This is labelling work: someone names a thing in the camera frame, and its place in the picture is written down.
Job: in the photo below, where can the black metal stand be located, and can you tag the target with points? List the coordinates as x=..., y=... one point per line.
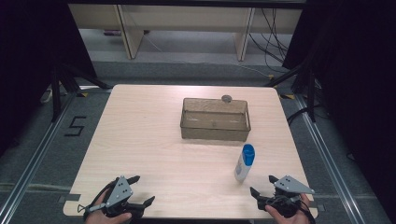
x=310, y=93
x=56, y=93

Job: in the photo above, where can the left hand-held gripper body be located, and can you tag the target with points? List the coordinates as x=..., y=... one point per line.
x=120, y=191

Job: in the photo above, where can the person's left hand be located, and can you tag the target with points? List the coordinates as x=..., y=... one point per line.
x=104, y=217

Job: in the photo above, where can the white bottle with blue cap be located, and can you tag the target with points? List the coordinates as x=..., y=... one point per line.
x=244, y=165

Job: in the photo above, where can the black curtain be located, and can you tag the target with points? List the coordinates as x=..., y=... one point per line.
x=31, y=46
x=358, y=77

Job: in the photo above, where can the yellow black tape piece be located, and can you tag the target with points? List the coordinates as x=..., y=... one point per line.
x=82, y=94
x=288, y=96

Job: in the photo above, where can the translucent brown plastic box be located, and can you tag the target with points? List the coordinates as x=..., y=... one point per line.
x=214, y=129

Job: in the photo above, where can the grey tape strip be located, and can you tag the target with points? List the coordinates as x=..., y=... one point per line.
x=69, y=198

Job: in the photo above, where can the grey round disc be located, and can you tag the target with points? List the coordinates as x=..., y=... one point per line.
x=226, y=98

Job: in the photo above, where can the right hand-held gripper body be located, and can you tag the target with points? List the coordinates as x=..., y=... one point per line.
x=289, y=184

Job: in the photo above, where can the aluminium floor rail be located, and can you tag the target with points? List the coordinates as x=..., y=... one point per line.
x=330, y=161
x=34, y=161

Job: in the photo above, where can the beige wooden desk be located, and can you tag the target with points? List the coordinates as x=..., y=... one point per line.
x=186, y=17

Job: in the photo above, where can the person's right hand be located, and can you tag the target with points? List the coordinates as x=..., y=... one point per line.
x=288, y=220

